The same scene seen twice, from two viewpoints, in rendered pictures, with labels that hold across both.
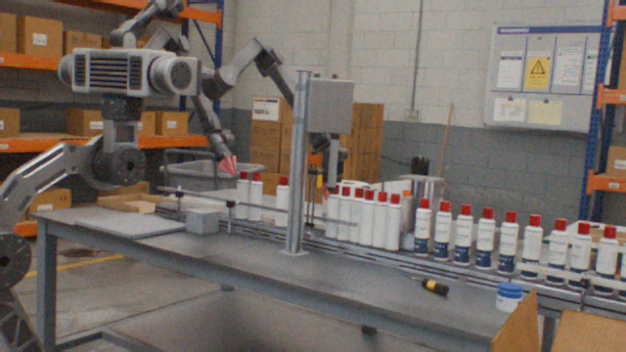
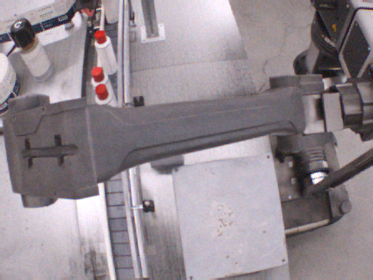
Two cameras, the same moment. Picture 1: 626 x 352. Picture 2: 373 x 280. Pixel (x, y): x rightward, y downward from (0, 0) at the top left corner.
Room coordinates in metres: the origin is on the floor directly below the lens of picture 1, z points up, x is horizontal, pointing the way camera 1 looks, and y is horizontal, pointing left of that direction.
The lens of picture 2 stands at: (2.81, 0.84, 1.90)
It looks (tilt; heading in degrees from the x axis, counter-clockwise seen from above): 66 degrees down; 233
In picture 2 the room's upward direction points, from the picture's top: 5 degrees counter-clockwise
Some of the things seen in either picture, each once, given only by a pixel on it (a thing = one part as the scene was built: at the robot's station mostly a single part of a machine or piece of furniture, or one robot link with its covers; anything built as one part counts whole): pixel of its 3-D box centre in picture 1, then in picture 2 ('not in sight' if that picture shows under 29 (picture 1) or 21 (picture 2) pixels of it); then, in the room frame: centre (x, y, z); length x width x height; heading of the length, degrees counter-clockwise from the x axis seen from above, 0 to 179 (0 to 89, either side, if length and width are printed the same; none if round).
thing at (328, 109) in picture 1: (326, 106); not in sight; (2.34, -0.03, 1.38); 0.17 x 0.10 x 0.19; 110
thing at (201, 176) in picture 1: (211, 204); not in sight; (5.21, 0.83, 0.48); 0.89 x 0.63 x 0.96; 164
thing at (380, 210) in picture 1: (380, 219); not in sight; (2.29, -0.25, 0.98); 0.05 x 0.05 x 0.20
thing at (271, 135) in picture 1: (315, 167); not in sight; (6.52, -0.01, 0.70); 1.20 x 0.82 x 1.39; 61
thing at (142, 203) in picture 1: (139, 203); not in sight; (3.04, 0.83, 0.85); 0.30 x 0.26 x 0.04; 55
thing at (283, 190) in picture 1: (282, 201); (105, 52); (2.55, 0.12, 0.98); 0.05 x 0.05 x 0.20
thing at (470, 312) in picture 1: (308, 235); (66, 87); (2.70, 0.01, 0.82); 2.10 x 1.31 x 0.02; 55
